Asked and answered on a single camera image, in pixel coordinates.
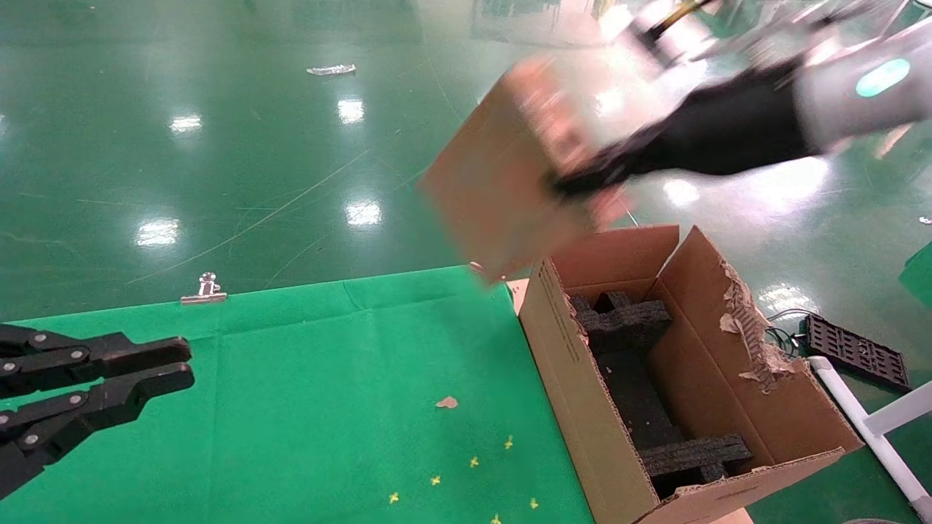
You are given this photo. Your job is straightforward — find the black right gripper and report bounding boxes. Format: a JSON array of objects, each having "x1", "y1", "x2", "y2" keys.
[{"x1": 550, "y1": 58, "x2": 825, "y2": 199}]

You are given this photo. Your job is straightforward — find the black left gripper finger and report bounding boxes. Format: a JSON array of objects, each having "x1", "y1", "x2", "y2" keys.
[
  {"x1": 0, "y1": 362, "x2": 197, "y2": 500},
  {"x1": 0, "y1": 323, "x2": 193, "y2": 398}
]

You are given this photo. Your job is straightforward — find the small brown cardboard box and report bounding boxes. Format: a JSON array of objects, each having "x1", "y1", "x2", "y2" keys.
[{"x1": 420, "y1": 55, "x2": 631, "y2": 284}]

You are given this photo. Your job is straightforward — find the large open cardboard carton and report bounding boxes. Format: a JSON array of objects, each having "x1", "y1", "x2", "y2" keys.
[{"x1": 518, "y1": 224, "x2": 864, "y2": 524}]

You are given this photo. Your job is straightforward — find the silver binder clip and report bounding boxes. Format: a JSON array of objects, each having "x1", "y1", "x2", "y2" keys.
[{"x1": 180, "y1": 271, "x2": 228, "y2": 306}]

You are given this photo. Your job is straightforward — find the green table cloth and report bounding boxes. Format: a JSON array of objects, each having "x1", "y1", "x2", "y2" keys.
[{"x1": 0, "y1": 265, "x2": 595, "y2": 524}]

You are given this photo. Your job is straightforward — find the black foam insert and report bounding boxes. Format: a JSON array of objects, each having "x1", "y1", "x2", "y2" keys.
[{"x1": 567, "y1": 291, "x2": 755, "y2": 500}]

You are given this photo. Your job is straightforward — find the black plastic grid plate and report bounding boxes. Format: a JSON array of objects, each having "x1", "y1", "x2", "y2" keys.
[{"x1": 804, "y1": 313, "x2": 912, "y2": 394}]

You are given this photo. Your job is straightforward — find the green object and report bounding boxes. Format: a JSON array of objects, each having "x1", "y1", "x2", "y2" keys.
[{"x1": 899, "y1": 242, "x2": 932, "y2": 307}]

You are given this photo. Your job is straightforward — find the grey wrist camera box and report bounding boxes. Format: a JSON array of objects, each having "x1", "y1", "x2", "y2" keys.
[{"x1": 626, "y1": 0, "x2": 716, "y2": 68}]

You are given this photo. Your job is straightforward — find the thin black floor cable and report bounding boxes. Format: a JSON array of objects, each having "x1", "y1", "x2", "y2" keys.
[{"x1": 765, "y1": 309, "x2": 809, "y2": 358}]

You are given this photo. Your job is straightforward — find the white pipe frame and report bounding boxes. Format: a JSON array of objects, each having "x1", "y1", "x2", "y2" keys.
[{"x1": 807, "y1": 355, "x2": 932, "y2": 522}]

